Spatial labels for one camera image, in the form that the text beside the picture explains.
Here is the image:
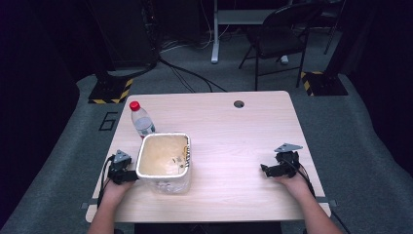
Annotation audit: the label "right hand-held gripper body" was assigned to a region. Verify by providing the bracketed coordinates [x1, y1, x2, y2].
[274, 142, 304, 178]

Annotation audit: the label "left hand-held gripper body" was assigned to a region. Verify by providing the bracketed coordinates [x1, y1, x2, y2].
[106, 149, 132, 185]

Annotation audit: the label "translucent plastic bin white rim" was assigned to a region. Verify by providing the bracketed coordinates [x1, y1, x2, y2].
[135, 132, 193, 195]

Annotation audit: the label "person's right hand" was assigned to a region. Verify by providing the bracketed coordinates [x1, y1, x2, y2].
[274, 172, 313, 199]

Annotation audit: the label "person's left hand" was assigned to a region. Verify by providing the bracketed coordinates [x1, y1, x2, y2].
[102, 177, 135, 205]

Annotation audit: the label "clear water bottle red cap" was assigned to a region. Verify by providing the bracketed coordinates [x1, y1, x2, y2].
[129, 100, 157, 139]

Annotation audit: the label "grey bar under table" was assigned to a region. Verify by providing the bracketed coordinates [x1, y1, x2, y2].
[80, 196, 338, 210]

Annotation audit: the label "black folding chair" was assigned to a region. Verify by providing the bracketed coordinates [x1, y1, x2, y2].
[238, 1, 326, 92]

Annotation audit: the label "dark cabinet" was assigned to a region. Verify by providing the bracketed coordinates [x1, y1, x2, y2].
[87, 0, 161, 71]

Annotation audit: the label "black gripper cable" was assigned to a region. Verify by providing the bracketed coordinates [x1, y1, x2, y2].
[96, 154, 117, 209]
[284, 159, 353, 234]

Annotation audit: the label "black base plate hazard stripes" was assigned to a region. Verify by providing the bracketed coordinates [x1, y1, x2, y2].
[300, 70, 350, 98]
[88, 75, 134, 105]

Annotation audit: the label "black floor cables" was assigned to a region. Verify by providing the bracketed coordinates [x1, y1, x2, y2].
[158, 54, 228, 94]

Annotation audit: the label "white desk frame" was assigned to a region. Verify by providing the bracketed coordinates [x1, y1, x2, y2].
[210, 0, 278, 64]

